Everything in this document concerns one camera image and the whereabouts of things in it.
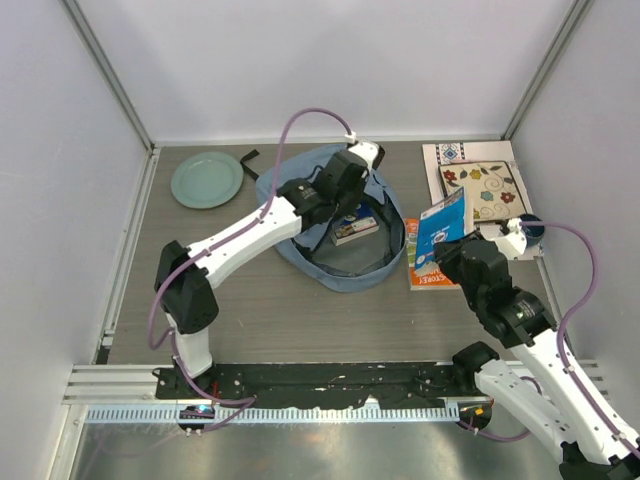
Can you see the dark blue ceramic mug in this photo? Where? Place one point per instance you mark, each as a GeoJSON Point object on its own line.
{"type": "Point", "coordinates": [533, 229]}

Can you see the patterned white placemat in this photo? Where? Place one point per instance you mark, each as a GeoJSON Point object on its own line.
{"type": "Point", "coordinates": [462, 152]}

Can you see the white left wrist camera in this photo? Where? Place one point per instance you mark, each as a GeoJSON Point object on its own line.
{"type": "Point", "coordinates": [370, 152]}

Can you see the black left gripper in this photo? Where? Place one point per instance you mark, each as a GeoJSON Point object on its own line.
{"type": "Point", "coordinates": [353, 210]}

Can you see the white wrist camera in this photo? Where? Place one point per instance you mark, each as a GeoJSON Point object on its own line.
{"type": "Point", "coordinates": [370, 152]}
{"type": "Point", "coordinates": [510, 239]}

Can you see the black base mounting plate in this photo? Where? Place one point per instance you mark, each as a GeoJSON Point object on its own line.
{"type": "Point", "coordinates": [326, 386]}

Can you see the pale green round plate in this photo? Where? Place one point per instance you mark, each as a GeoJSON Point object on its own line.
{"type": "Point", "coordinates": [207, 180]}

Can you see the slotted white cable duct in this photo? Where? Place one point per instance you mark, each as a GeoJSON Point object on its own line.
{"type": "Point", "coordinates": [167, 413]}

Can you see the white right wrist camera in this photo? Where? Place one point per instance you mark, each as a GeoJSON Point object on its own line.
{"type": "Point", "coordinates": [510, 239]}

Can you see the light blue treehouse book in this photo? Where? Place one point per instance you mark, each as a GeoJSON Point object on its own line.
{"type": "Point", "coordinates": [448, 220]}

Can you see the dark blue treehouse book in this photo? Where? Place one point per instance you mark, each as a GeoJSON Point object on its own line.
{"type": "Point", "coordinates": [360, 223]}

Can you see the floral square ceramic plate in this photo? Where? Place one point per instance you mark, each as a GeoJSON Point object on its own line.
{"type": "Point", "coordinates": [491, 188]}

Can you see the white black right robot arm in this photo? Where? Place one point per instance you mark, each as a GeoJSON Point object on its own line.
{"type": "Point", "coordinates": [564, 410]}

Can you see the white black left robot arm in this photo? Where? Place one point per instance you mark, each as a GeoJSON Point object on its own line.
{"type": "Point", "coordinates": [187, 276]}

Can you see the light blue student backpack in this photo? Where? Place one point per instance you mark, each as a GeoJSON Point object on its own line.
{"type": "Point", "coordinates": [357, 265]}

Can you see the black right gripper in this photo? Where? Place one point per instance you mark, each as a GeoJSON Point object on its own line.
{"type": "Point", "coordinates": [447, 253]}

